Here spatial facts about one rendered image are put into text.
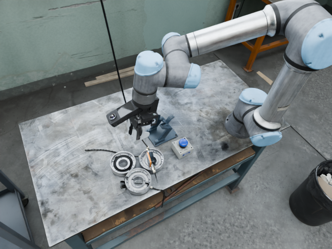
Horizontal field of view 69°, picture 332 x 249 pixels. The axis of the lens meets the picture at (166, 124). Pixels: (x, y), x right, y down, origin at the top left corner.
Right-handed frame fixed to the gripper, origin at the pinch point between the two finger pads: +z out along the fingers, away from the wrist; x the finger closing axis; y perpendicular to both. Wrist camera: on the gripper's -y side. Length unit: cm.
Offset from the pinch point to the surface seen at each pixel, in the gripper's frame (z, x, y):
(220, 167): 36, -12, 52
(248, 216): 87, -36, 84
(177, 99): 13.2, 24.2, 38.8
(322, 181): 47, -44, 121
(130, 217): 43.7, -14.2, -2.5
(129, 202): 18.9, -16.2, -6.1
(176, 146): 10.8, -3.9, 20.8
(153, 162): 11.0, -7.4, 7.4
